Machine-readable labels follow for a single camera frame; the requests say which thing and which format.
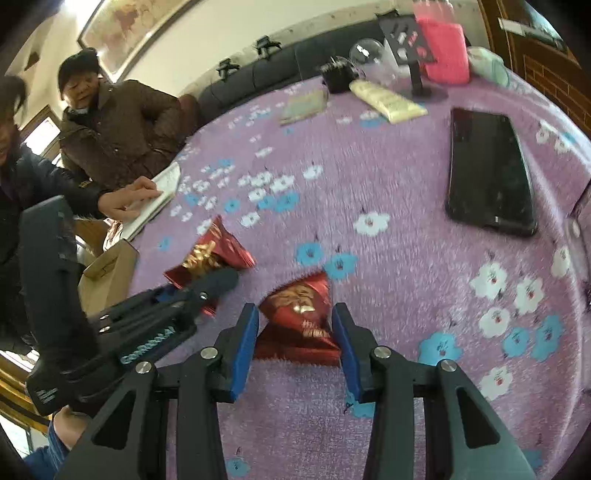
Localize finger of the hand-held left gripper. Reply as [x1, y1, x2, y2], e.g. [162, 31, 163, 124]
[110, 268, 240, 332]
[98, 283, 186, 325]

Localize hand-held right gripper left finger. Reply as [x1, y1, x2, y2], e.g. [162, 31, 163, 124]
[55, 303, 260, 480]

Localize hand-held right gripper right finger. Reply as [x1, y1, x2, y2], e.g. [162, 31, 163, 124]
[331, 303, 539, 480]

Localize dark red foil snack packet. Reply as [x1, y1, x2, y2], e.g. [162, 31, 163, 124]
[163, 215, 256, 318]
[255, 272, 343, 368]

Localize cardboard box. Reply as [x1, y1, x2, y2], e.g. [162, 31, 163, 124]
[77, 239, 140, 320]

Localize person's left forearm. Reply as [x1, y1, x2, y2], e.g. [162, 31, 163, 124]
[23, 406, 93, 480]

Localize purple floral tablecloth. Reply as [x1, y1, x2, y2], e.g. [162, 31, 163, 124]
[117, 60, 591, 480]

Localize white notebook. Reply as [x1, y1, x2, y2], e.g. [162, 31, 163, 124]
[120, 162, 181, 242]

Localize brown sofa cushion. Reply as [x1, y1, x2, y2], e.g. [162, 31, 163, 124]
[180, 94, 202, 140]

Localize grey-green booklet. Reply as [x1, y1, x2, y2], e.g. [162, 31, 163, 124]
[280, 89, 330, 127]

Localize dark sofa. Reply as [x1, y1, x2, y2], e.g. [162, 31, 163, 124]
[198, 41, 394, 123]

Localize black smartphone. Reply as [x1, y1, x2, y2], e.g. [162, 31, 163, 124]
[445, 107, 539, 238]

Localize black round container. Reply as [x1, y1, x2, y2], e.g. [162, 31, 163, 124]
[320, 57, 359, 93]

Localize cream tube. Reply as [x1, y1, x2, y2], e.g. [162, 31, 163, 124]
[349, 79, 430, 124]

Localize eyeglasses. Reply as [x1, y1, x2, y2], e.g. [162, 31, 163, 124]
[566, 185, 591, 310]

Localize clear glass bowl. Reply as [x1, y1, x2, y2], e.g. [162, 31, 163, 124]
[349, 39, 393, 86]

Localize black phone stand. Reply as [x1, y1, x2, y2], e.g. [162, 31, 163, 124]
[378, 13, 449, 99]

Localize bottle in pink knit sleeve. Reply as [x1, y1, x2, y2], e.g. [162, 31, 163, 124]
[413, 0, 470, 85]

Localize framed wall picture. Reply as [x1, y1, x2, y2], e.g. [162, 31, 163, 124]
[76, 0, 205, 84]

